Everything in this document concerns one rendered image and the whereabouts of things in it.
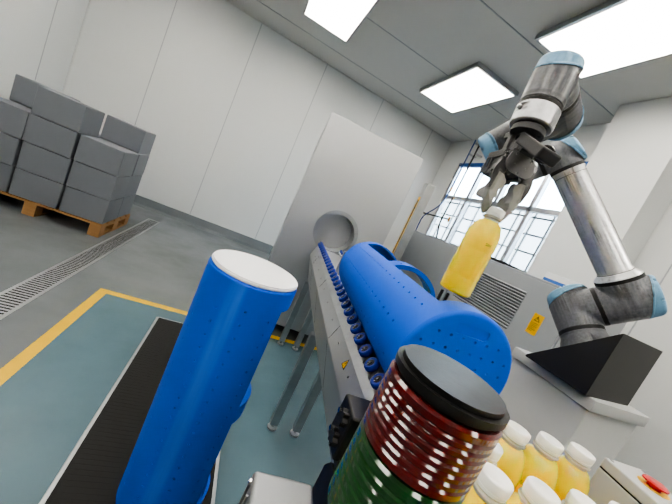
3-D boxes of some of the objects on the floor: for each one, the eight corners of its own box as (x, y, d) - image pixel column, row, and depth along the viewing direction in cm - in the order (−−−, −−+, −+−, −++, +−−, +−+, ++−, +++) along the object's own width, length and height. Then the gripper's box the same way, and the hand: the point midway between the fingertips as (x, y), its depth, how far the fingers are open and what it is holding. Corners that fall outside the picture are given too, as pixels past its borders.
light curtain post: (330, 395, 233) (432, 187, 210) (330, 400, 227) (435, 187, 204) (322, 393, 232) (424, 183, 209) (323, 398, 226) (428, 183, 203)
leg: (276, 425, 182) (319, 333, 174) (276, 432, 177) (320, 338, 168) (267, 422, 181) (310, 330, 173) (266, 430, 176) (310, 334, 167)
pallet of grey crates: (126, 224, 393) (157, 135, 376) (97, 237, 318) (134, 127, 302) (11, 184, 352) (40, 82, 336) (-54, 189, 278) (-21, 59, 261)
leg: (283, 343, 278) (311, 281, 269) (283, 346, 272) (311, 283, 263) (277, 341, 277) (305, 279, 268) (276, 344, 271) (305, 281, 262)
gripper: (530, 146, 75) (492, 226, 76) (493, 124, 73) (454, 206, 74) (561, 138, 67) (518, 228, 68) (520, 112, 65) (476, 206, 66)
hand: (495, 211), depth 68 cm, fingers closed on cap, 4 cm apart
